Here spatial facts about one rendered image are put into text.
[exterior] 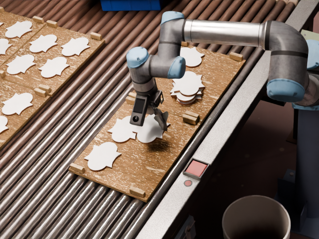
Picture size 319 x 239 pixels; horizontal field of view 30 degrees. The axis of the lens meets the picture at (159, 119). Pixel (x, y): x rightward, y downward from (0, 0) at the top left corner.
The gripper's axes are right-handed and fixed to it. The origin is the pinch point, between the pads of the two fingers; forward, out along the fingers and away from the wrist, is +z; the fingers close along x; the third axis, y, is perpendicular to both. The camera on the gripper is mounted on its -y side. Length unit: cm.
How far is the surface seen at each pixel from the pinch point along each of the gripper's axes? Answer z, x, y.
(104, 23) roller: 13, 60, 66
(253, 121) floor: 107, 0, 104
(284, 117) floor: 107, -16, 113
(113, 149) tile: 7.0, 13.3, -9.1
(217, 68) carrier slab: 10.7, -7.4, 47.0
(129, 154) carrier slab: 8.2, 6.8, -8.7
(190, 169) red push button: 9.2, -17.8, -7.4
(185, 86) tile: 5.3, -0.9, 28.8
